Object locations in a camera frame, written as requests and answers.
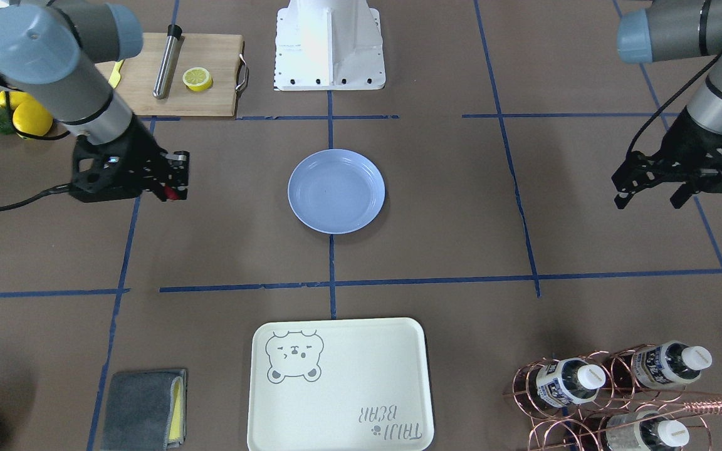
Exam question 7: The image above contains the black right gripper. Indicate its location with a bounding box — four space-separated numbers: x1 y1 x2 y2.
70 119 191 203

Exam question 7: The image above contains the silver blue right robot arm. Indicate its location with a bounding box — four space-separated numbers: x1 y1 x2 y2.
0 1 190 202

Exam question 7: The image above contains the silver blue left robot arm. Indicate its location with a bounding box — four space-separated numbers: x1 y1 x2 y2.
611 1 722 209

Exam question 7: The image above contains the half lemon slice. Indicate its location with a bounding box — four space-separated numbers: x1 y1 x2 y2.
182 66 213 92

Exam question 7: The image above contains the yellow plastic knife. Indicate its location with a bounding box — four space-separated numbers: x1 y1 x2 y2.
108 60 124 89

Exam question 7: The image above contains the cream bear tray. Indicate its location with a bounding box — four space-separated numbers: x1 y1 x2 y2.
247 318 435 450

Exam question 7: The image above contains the yellow lemon front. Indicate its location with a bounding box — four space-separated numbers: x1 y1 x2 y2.
13 100 54 137

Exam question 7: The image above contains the blue round plate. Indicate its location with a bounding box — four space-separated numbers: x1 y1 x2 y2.
287 148 386 235

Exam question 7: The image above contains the copper wire bottle rack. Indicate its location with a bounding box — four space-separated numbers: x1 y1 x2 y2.
502 358 722 450

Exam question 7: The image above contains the yellow lemon back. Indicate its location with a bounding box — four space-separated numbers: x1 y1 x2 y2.
0 91 33 111

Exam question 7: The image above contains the dark bottle white cap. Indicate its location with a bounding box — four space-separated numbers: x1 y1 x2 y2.
527 358 607 412

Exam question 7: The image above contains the red strawberry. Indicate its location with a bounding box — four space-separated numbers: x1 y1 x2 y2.
164 186 181 202

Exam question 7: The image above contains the yellow sponge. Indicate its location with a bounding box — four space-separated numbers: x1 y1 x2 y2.
167 376 184 447

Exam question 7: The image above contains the yellow lemon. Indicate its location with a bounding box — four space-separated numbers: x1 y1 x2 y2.
13 100 54 137
0 91 33 111

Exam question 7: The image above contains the steel muddler black tip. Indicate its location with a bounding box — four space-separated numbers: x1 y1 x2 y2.
152 24 182 100

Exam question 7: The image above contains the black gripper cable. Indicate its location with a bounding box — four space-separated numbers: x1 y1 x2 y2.
0 69 76 212

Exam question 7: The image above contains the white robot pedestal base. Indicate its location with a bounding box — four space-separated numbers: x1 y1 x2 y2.
273 1 387 91

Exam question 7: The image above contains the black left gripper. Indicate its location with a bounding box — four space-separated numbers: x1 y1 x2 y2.
611 110 722 209

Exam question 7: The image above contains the bamboo cutting board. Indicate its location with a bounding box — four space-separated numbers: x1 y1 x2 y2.
115 33 248 117

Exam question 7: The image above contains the grey folded cloth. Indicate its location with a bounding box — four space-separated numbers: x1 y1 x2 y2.
100 368 188 450

